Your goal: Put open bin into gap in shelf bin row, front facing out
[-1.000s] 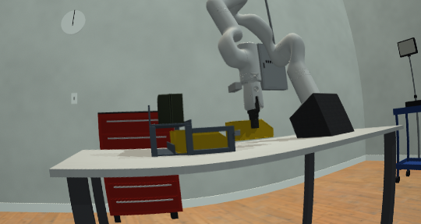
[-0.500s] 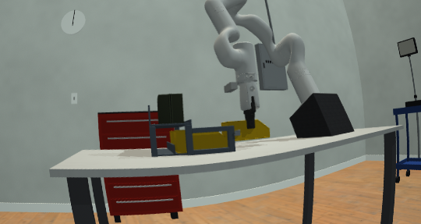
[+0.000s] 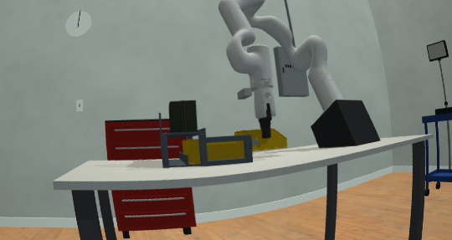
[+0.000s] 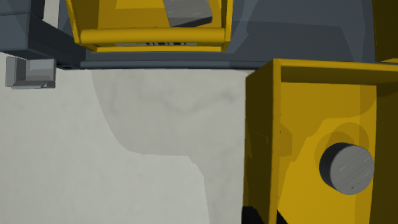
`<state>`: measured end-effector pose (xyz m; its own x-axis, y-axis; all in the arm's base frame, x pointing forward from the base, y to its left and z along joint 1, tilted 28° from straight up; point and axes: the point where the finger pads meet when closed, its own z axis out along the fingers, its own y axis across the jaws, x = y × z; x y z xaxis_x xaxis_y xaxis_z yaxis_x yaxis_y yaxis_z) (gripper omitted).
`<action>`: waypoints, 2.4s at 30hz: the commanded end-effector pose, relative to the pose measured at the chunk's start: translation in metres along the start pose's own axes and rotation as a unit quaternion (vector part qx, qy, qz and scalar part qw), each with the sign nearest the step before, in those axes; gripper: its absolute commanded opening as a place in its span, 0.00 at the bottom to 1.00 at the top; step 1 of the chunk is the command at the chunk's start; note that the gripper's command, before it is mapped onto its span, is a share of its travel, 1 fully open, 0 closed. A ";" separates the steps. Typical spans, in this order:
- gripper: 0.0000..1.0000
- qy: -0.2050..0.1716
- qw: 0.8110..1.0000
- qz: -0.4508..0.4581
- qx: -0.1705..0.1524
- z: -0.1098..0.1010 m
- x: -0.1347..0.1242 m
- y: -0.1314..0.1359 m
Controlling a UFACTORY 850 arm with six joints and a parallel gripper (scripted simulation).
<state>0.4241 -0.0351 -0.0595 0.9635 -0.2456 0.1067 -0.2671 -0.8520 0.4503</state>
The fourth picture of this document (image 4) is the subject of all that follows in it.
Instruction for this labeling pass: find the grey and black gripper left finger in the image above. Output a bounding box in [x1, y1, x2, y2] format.
[241, 206, 264, 224]

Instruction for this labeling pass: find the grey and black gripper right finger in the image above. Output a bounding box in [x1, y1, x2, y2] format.
[276, 210, 288, 224]

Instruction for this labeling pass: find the yellow open-front bin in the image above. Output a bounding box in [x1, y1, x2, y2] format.
[243, 58, 398, 224]
[372, 0, 398, 64]
[66, 0, 233, 52]

